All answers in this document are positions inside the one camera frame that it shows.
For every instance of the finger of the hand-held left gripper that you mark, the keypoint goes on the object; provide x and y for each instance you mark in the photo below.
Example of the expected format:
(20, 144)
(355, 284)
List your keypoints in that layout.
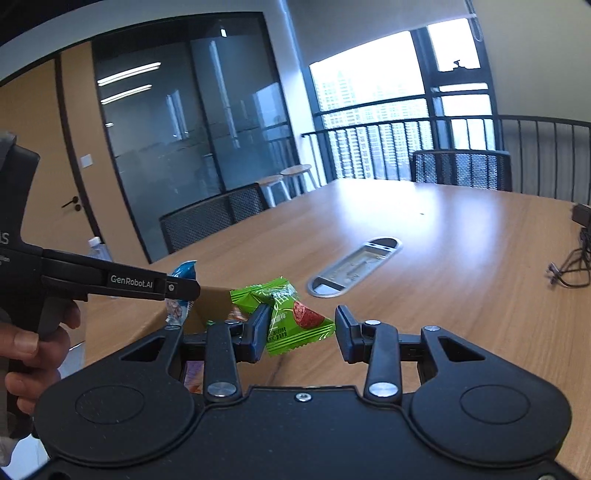
(134, 280)

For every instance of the wooden door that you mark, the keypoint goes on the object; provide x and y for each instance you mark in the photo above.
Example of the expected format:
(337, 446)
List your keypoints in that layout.
(83, 120)

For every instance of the light green snack packet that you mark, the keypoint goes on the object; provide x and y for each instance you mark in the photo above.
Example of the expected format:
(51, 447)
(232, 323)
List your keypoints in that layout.
(281, 300)

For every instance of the blue white snack packet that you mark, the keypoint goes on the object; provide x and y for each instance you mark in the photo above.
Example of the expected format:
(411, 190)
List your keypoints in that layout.
(178, 312)

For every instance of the clear water bottle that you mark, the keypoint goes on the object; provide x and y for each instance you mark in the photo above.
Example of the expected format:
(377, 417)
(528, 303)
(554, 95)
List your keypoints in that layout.
(99, 251)

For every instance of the round wooden stool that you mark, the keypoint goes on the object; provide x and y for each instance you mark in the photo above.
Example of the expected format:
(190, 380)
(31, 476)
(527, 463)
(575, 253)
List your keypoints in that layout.
(298, 171)
(272, 182)

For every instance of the person's left hand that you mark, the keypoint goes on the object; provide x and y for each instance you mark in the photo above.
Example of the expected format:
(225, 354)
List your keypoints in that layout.
(27, 341)

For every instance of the black metal railing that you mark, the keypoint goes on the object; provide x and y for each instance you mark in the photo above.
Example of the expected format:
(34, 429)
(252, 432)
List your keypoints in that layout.
(369, 127)

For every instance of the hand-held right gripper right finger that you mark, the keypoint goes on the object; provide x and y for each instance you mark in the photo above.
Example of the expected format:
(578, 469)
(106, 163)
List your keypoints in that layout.
(344, 338)

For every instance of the white wall switch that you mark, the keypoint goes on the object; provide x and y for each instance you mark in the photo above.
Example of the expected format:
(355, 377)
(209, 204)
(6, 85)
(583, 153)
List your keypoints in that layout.
(86, 160)

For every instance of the black mesh office chair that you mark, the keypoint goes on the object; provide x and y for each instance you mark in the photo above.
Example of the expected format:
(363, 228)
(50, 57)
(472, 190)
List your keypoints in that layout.
(461, 168)
(207, 221)

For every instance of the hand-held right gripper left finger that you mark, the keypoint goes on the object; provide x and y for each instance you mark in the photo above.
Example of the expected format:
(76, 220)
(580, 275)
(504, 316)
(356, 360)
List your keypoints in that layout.
(261, 337)

